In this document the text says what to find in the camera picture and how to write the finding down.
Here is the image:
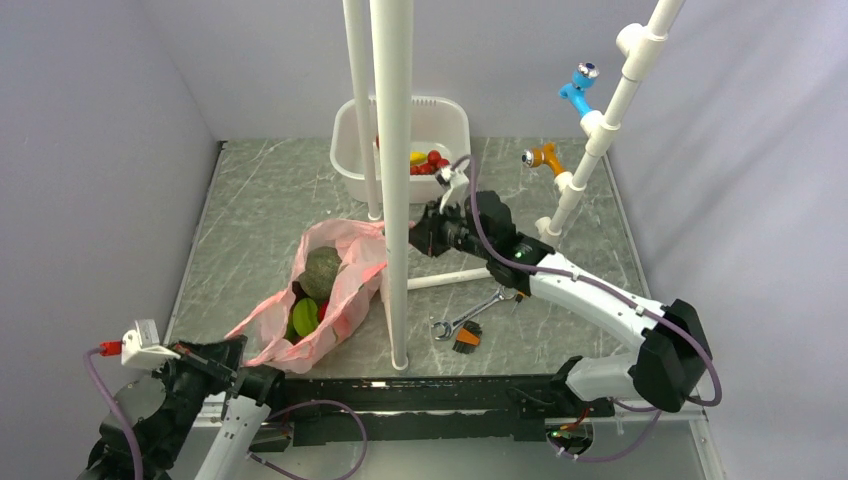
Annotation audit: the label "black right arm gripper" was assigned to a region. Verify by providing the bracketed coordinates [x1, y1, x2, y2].
[402, 197, 493, 261]

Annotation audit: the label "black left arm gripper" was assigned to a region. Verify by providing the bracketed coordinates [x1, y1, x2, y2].
[152, 333, 248, 462]

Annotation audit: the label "pink plastic bag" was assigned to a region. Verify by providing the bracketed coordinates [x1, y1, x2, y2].
[225, 218, 387, 374]

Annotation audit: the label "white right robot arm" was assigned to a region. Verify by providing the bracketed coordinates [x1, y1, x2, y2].
[409, 191, 722, 415]

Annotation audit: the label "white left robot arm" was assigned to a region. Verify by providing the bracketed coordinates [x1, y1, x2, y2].
[79, 335, 288, 479]

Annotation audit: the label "red fake cherry tomatoes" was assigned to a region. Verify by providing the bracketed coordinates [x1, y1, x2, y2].
[409, 150, 450, 176]

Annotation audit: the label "yellow fake banana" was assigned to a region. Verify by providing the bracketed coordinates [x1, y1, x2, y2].
[409, 152, 428, 166]

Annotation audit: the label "green fake melon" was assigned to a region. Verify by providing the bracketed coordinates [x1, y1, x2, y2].
[297, 246, 342, 304]

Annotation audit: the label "green fake starfruit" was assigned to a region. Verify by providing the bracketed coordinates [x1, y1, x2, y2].
[284, 298, 319, 344]

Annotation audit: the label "silver combination wrench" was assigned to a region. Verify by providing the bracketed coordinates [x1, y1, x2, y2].
[431, 287, 517, 341]

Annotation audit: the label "small orange screwdriver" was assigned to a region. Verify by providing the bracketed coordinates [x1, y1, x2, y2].
[511, 293, 526, 315]

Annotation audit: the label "black orange hex key set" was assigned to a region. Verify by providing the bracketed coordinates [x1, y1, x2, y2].
[452, 320, 482, 355]

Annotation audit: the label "white plastic basin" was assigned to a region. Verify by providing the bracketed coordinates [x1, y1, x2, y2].
[329, 96, 471, 202]

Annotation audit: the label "orange toy faucet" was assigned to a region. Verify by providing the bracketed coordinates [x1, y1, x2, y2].
[521, 143, 566, 176]

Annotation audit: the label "blue toy faucet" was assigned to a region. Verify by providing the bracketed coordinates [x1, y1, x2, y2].
[558, 62, 599, 118]

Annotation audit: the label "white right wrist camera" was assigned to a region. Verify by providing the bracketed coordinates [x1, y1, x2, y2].
[435, 166, 470, 214]

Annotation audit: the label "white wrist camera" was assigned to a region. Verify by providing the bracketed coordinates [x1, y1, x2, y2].
[98, 319, 180, 371]
[435, 166, 470, 214]

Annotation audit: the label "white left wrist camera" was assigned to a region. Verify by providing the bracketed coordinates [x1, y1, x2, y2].
[98, 319, 180, 371]

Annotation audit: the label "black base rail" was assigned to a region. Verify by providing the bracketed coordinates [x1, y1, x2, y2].
[284, 374, 614, 446]

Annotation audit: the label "white pvc pipe frame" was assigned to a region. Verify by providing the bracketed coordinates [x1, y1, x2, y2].
[343, 1, 683, 371]

